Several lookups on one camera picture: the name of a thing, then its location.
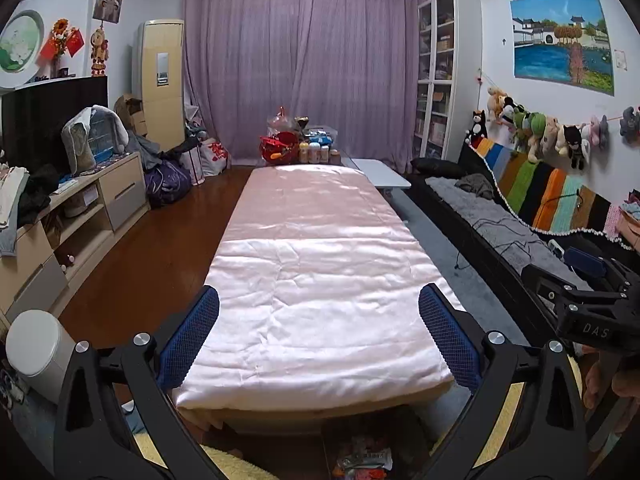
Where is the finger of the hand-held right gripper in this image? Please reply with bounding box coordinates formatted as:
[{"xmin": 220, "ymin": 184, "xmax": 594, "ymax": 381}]
[
  {"xmin": 564, "ymin": 246, "xmax": 640, "ymax": 292},
  {"xmin": 521, "ymin": 264, "xmax": 629, "ymax": 307}
]

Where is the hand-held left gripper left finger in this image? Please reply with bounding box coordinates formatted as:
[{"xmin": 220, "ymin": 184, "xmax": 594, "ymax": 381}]
[{"xmin": 52, "ymin": 284, "xmax": 223, "ymax": 480}]

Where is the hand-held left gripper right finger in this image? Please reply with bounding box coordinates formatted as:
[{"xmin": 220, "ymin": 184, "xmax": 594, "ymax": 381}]
[{"xmin": 417, "ymin": 282, "xmax": 588, "ymax": 480}]

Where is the black bin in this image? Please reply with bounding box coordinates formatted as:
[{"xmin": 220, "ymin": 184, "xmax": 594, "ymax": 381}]
[{"xmin": 320, "ymin": 404, "xmax": 437, "ymax": 480}]

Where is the silver snack wrapper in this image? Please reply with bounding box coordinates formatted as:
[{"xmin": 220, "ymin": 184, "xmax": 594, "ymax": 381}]
[{"xmin": 337, "ymin": 446, "xmax": 394, "ymax": 466}]

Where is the person's right hand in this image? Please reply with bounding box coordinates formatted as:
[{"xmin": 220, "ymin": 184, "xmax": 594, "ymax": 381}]
[{"xmin": 581, "ymin": 357, "xmax": 640, "ymax": 411}]

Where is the pink knitted cloth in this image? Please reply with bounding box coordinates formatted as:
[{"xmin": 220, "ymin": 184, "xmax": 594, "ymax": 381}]
[{"xmin": 604, "ymin": 189, "xmax": 640, "ymax": 252}]

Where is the black sofa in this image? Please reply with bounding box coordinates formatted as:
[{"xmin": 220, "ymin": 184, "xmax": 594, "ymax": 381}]
[{"xmin": 410, "ymin": 142, "xmax": 640, "ymax": 358}]

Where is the striped knitted blanket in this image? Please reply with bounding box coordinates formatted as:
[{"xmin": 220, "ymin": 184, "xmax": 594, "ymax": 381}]
[{"xmin": 472, "ymin": 137, "xmax": 640, "ymax": 252}]

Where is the grey fluffy sofa blanket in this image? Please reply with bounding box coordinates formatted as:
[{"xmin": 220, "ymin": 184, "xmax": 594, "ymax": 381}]
[{"xmin": 425, "ymin": 175, "xmax": 568, "ymax": 283}]

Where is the dark garment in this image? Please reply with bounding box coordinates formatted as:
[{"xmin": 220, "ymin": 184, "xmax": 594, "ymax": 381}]
[{"xmin": 454, "ymin": 173, "xmax": 496, "ymax": 201}]

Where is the row of hanging plush toys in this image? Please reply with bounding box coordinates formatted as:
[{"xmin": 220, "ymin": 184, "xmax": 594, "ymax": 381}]
[{"xmin": 487, "ymin": 86, "xmax": 640, "ymax": 171}]

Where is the pink satin tablecloth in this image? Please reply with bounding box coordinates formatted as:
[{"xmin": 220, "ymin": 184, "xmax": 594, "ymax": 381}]
[{"xmin": 172, "ymin": 162, "xmax": 455, "ymax": 410}]

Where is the white round bin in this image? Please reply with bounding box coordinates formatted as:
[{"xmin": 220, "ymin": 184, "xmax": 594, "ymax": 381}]
[{"xmin": 5, "ymin": 310, "xmax": 77, "ymax": 404}]

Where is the purple bag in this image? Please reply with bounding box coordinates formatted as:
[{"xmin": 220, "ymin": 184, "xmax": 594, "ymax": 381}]
[{"xmin": 145, "ymin": 160, "xmax": 194, "ymax": 207}]

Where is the wooden television cabinet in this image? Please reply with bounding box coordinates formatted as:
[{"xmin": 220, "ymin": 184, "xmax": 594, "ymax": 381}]
[{"xmin": 0, "ymin": 152, "xmax": 151, "ymax": 322}]

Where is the black pillow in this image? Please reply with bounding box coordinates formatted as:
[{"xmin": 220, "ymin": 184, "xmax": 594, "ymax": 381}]
[{"xmin": 411, "ymin": 157, "xmax": 464, "ymax": 180}]

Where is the black and white cat plush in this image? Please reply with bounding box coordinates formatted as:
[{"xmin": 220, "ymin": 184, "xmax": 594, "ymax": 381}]
[{"xmin": 465, "ymin": 109, "xmax": 489, "ymax": 147}]

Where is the small white folding table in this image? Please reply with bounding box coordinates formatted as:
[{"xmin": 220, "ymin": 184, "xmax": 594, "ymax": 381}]
[{"xmin": 350, "ymin": 158, "xmax": 412, "ymax": 194}]

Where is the dark travel bag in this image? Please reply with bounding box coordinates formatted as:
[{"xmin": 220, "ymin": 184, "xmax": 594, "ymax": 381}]
[{"xmin": 160, "ymin": 139, "xmax": 207, "ymax": 187}]

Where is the white and red shopping bag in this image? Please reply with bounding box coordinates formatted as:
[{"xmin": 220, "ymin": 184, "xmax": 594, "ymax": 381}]
[{"xmin": 200, "ymin": 137, "xmax": 232, "ymax": 177}]

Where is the red basket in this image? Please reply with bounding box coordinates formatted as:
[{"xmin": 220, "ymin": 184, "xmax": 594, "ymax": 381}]
[{"xmin": 259, "ymin": 131, "xmax": 301, "ymax": 164}]

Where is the pile of clothes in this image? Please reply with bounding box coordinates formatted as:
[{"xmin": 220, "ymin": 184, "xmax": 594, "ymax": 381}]
[{"xmin": 0, "ymin": 164, "xmax": 62, "ymax": 257}]

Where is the cloth-covered blue cage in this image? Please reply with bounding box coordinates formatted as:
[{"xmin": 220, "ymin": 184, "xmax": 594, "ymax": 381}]
[{"xmin": 61, "ymin": 105, "xmax": 129, "ymax": 174}]

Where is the row of white bottles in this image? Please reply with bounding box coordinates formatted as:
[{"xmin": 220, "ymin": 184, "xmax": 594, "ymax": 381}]
[{"xmin": 298, "ymin": 142, "xmax": 332, "ymax": 164}]

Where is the cardboard box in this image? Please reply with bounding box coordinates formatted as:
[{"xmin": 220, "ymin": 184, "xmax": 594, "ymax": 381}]
[{"xmin": 114, "ymin": 94, "xmax": 149, "ymax": 137}]

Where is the white bookcase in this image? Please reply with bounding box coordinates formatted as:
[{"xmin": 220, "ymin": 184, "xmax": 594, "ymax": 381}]
[{"xmin": 414, "ymin": 0, "xmax": 484, "ymax": 161}]

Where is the bag of blue packets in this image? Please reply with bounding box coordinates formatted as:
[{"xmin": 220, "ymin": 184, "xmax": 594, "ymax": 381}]
[{"xmin": 304, "ymin": 127, "xmax": 339, "ymax": 147}]

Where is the cream standing air conditioner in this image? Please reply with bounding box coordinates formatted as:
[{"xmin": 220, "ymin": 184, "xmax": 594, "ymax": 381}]
[{"xmin": 131, "ymin": 19, "xmax": 187, "ymax": 154}]

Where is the black television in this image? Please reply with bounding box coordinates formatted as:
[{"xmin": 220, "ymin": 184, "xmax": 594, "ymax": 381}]
[{"xmin": 0, "ymin": 76, "xmax": 109, "ymax": 177}]

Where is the purple curtain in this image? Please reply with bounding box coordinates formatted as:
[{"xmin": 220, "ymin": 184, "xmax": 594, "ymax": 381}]
[{"xmin": 180, "ymin": 0, "xmax": 436, "ymax": 167}]

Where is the hanging doll ornament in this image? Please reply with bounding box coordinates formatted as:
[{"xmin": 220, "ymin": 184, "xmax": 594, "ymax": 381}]
[{"xmin": 90, "ymin": 27, "xmax": 110, "ymax": 77}]

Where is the sunflower and red flag decoration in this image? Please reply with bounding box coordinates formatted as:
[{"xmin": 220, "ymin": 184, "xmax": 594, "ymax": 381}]
[{"xmin": 40, "ymin": 19, "xmax": 85, "ymax": 62}]

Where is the black cable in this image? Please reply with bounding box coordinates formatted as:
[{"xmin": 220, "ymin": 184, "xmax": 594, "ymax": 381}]
[{"xmin": 454, "ymin": 220, "xmax": 551, "ymax": 271}]

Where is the landscape wall poster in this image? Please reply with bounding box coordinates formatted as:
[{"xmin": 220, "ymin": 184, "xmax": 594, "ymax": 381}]
[{"xmin": 510, "ymin": 0, "xmax": 615, "ymax": 96}]

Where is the round green wall picture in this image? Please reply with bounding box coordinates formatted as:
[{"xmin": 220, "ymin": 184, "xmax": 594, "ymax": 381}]
[{"xmin": 0, "ymin": 10, "xmax": 45, "ymax": 75}]

